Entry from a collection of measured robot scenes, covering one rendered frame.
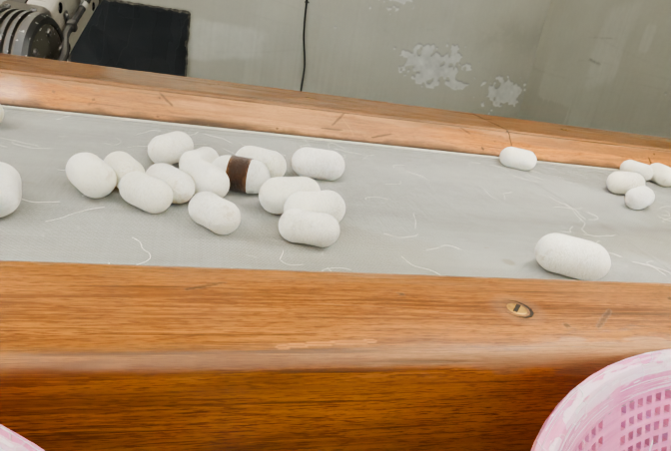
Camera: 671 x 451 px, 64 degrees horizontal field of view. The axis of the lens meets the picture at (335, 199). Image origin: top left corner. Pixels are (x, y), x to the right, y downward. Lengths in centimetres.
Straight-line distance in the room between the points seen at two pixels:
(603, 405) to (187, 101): 41
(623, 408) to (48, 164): 32
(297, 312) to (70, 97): 37
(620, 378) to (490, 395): 4
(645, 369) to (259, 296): 12
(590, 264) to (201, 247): 20
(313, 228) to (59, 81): 31
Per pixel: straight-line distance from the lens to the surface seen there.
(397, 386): 17
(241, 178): 33
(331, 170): 37
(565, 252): 31
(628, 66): 244
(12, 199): 29
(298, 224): 27
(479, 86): 278
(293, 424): 17
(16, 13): 75
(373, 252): 28
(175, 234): 28
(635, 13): 249
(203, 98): 51
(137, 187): 29
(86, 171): 31
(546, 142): 63
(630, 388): 19
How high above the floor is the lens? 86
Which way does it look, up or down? 19 degrees down
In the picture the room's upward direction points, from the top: 10 degrees clockwise
